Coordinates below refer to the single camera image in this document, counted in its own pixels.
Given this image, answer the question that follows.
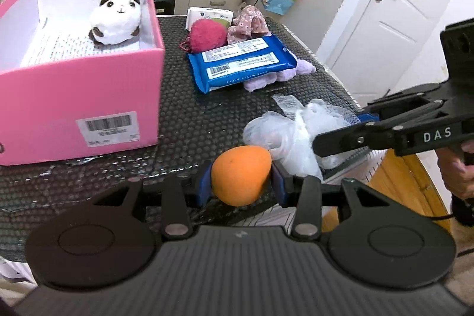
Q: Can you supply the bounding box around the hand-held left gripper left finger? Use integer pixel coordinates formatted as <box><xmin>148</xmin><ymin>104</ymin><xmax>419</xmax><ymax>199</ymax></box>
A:
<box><xmin>92</xmin><ymin>162</ymin><xmax>215</xmax><ymax>241</ymax></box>

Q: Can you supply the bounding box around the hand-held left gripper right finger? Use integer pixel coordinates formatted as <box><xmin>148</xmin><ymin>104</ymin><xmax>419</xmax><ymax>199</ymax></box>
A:
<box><xmin>270</xmin><ymin>162</ymin><xmax>391</xmax><ymax>241</ymax></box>

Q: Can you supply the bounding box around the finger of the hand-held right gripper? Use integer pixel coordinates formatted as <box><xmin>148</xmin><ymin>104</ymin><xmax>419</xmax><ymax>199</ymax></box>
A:
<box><xmin>312</xmin><ymin>112</ymin><xmax>464</xmax><ymax>158</ymax></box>
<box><xmin>357</xmin><ymin>83</ymin><xmax>451</xmax><ymax>125</ymax></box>

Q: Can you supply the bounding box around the orange foam ball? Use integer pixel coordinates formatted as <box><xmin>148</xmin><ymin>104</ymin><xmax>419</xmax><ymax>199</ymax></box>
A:
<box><xmin>210</xmin><ymin>146</ymin><xmax>273</xmax><ymax>207</ymax></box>

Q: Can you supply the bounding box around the white mesh bath sponge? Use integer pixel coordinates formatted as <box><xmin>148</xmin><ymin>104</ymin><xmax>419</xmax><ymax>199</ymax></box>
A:
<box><xmin>242</xmin><ymin>94</ymin><xmax>361</xmax><ymax>179</ymax></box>

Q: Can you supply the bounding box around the pink fluffy pom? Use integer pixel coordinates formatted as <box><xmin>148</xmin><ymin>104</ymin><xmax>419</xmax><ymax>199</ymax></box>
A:
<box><xmin>180</xmin><ymin>19</ymin><xmax>228</xmax><ymax>54</ymax></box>

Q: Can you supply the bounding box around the pink floral scrunchie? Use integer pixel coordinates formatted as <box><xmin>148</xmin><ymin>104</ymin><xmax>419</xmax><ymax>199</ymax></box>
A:
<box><xmin>227</xmin><ymin>5</ymin><xmax>270</xmax><ymax>44</ymax></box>

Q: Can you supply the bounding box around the pink cardboard box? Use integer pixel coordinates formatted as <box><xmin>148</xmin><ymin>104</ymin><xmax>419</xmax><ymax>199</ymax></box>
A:
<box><xmin>0</xmin><ymin>0</ymin><xmax>166</xmax><ymax>166</ymax></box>

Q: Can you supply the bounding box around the person's right hand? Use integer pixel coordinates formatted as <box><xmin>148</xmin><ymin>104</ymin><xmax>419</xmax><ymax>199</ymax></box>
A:
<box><xmin>437</xmin><ymin>142</ymin><xmax>474</xmax><ymax>199</ymax></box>

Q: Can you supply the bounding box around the white door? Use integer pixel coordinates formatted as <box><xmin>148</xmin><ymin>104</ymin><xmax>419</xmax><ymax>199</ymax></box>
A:
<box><xmin>315</xmin><ymin>0</ymin><xmax>472</xmax><ymax>98</ymax></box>

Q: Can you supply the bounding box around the purple cloth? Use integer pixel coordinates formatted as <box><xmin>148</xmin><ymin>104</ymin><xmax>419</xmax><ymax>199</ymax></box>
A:
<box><xmin>242</xmin><ymin>59</ymin><xmax>317</xmax><ymax>92</ymax></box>

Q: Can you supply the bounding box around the blue wet wipes pack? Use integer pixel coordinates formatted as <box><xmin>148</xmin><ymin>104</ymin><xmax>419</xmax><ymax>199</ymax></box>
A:
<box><xmin>188</xmin><ymin>33</ymin><xmax>299</xmax><ymax>94</ymax></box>

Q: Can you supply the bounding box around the white tissue pack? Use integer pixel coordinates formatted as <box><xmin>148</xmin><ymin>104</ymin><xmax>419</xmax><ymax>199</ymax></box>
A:
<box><xmin>185</xmin><ymin>7</ymin><xmax>235</xmax><ymax>31</ymax></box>

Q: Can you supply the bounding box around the panda plush toy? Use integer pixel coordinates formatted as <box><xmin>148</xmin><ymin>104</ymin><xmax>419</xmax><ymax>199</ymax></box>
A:
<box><xmin>88</xmin><ymin>0</ymin><xmax>143</xmax><ymax>46</ymax></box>

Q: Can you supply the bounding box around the printed paper sheet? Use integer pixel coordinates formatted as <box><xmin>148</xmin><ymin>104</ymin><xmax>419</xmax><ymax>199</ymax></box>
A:
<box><xmin>20</xmin><ymin>18</ymin><xmax>141</xmax><ymax>67</ymax></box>

